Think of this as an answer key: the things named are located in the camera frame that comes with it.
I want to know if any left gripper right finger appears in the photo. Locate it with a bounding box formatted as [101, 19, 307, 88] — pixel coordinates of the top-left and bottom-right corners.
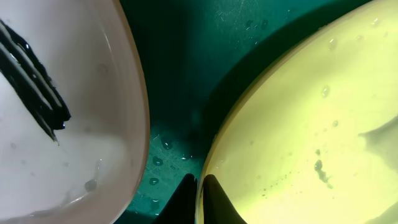
[203, 174, 246, 224]

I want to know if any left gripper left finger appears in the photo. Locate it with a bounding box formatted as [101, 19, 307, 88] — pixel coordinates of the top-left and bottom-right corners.
[153, 174, 198, 224]

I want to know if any white round plate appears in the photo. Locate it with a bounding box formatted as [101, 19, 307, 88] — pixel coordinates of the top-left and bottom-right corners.
[1, 1, 149, 223]

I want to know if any yellow-green round plate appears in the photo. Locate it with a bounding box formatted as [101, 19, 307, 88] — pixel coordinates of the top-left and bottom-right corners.
[202, 0, 397, 224]

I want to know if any teal plastic tray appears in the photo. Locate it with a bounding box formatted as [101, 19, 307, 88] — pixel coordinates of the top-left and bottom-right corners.
[118, 0, 361, 223]

